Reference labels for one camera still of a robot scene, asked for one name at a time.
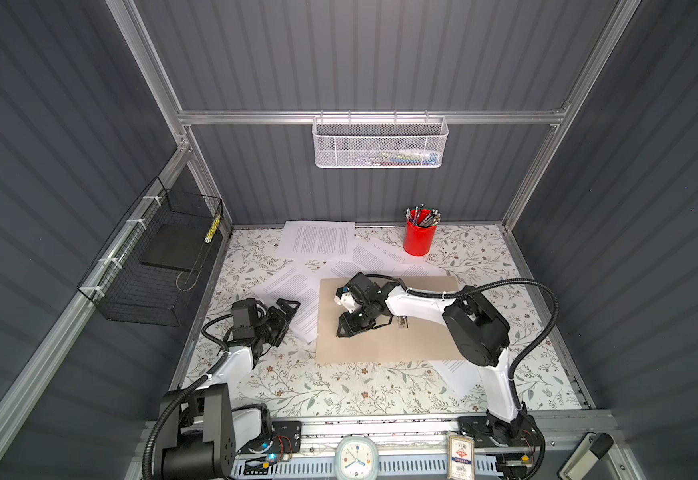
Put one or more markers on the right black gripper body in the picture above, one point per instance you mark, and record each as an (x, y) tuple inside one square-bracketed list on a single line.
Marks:
[(364, 307)]

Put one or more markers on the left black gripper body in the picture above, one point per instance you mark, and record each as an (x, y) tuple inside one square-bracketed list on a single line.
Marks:
[(269, 327)]

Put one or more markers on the brown kraft paper folder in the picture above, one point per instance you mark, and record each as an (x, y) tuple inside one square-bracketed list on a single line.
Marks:
[(419, 340)]

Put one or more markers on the large front printed sheet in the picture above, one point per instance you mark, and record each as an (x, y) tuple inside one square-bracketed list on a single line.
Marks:
[(460, 376)]

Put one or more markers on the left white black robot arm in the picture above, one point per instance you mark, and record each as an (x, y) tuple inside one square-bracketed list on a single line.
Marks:
[(199, 433)]

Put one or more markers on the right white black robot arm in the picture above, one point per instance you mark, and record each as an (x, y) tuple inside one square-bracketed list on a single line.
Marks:
[(479, 331)]

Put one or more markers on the red pen cup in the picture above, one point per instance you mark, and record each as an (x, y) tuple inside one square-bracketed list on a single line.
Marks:
[(421, 227)]

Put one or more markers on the yellow marker in basket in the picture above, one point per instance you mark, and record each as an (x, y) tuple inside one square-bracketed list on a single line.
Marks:
[(213, 229)]

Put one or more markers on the black notebook in basket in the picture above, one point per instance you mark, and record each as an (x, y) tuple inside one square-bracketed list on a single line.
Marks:
[(176, 248)]

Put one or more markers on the white desk clock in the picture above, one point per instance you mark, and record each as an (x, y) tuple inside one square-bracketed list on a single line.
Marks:
[(356, 458)]

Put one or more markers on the small card box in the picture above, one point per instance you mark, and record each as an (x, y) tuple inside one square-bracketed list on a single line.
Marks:
[(460, 455)]

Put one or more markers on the black white stapler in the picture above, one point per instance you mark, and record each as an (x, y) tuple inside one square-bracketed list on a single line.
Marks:
[(592, 448)]

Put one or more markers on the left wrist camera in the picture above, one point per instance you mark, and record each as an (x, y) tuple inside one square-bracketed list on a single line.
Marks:
[(248, 313)]

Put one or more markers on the black wire basket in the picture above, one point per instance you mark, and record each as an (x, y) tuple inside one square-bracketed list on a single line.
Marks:
[(124, 290)]

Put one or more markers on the white wire mesh basket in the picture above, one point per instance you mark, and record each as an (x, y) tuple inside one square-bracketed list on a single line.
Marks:
[(391, 142)]

